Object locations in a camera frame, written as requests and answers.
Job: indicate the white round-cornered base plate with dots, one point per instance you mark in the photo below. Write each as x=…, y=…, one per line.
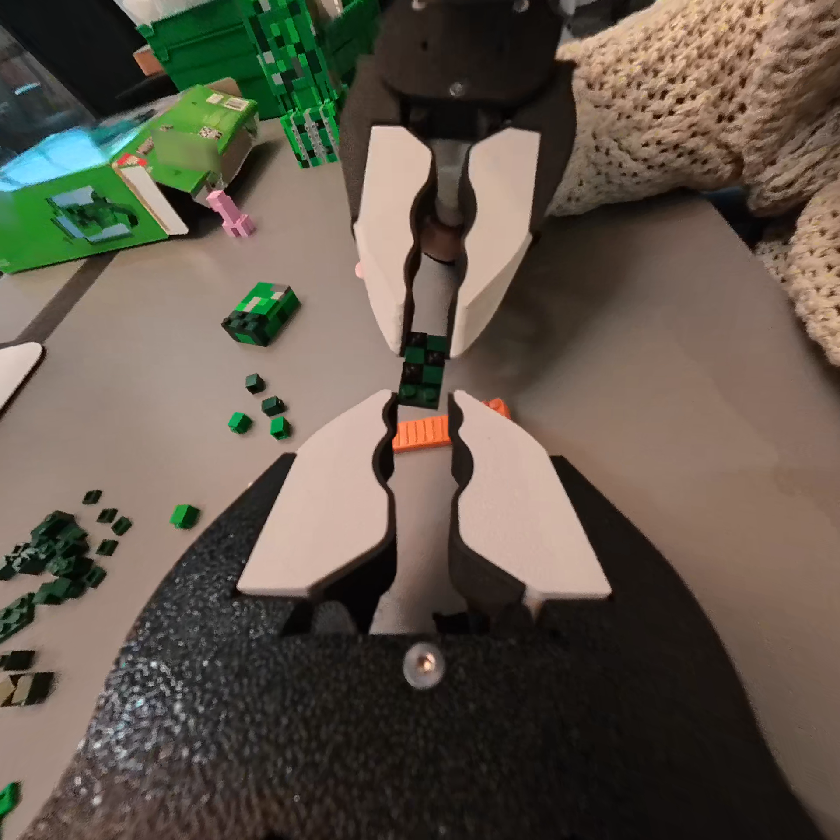
x=16, y=374

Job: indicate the green bin with white bags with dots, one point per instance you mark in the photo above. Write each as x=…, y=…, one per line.
x=197, y=40

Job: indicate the orange brick separator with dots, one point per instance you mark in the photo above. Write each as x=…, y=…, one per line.
x=420, y=433

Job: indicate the scattered dark green lego pieces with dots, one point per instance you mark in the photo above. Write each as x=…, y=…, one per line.
x=53, y=558

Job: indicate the pink lego pig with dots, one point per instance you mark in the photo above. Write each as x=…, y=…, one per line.
x=232, y=213

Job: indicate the person's right forearm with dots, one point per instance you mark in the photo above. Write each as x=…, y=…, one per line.
x=656, y=105

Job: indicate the green lego box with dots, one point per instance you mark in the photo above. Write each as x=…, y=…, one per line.
x=92, y=197

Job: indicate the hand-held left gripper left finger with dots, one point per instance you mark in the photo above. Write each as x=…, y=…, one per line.
x=328, y=505

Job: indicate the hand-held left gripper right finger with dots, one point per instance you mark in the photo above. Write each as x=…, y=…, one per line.
x=525, y=519

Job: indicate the small bright green lego cube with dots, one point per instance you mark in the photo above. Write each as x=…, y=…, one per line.
x=280, y=427
x=239, y=423
x=185, y=516

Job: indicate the dark green lego brick stack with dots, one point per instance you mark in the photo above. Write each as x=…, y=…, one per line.
x=424, y=368

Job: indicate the green pixel lego cube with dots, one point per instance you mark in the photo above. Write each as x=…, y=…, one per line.
x=260, y=315

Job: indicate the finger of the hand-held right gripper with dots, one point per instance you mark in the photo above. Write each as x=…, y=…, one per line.
x=387, y=223
x=505, y=223

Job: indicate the green lego creeper figure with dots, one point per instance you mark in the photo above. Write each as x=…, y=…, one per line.
x=302, y=66

